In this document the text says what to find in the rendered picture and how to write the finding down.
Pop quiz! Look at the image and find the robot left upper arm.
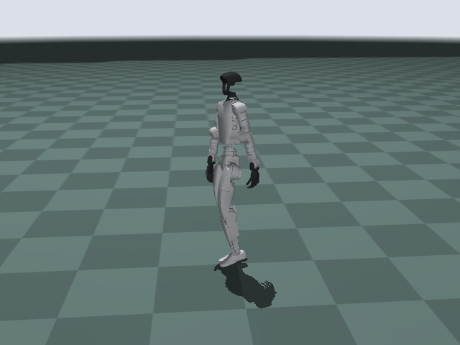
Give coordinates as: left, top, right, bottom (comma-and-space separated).
231, 102, 251, 143

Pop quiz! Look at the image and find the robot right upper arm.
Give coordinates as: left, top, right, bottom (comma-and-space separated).
209, 101, 221, 138

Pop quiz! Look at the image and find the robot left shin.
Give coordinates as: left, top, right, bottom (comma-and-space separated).
220, 211, 239, 256

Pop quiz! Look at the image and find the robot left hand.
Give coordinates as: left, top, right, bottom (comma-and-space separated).
246, 162, 259, 188

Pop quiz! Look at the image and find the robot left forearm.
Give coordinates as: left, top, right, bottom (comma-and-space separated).
244, 132, 259, 168

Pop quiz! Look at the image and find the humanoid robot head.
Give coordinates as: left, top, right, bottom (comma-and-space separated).
220, 72, 242, 101

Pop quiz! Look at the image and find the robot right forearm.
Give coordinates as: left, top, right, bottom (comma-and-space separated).
207, 135, 219, 162

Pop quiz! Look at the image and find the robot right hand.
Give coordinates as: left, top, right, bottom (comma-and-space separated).
206, 155, 216, 183

